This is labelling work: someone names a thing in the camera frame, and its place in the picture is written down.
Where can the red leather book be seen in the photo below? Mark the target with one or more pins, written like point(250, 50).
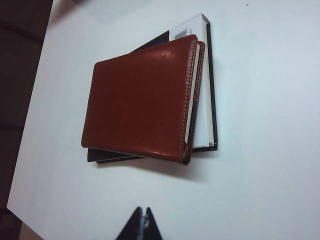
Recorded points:
point(140, 100)

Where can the black hardcover book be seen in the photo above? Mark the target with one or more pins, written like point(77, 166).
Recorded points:
point(206, 100)

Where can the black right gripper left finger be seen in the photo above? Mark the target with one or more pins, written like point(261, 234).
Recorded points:
point(135, 227)

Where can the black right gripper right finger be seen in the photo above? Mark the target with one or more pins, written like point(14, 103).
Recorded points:
point(152, 227)

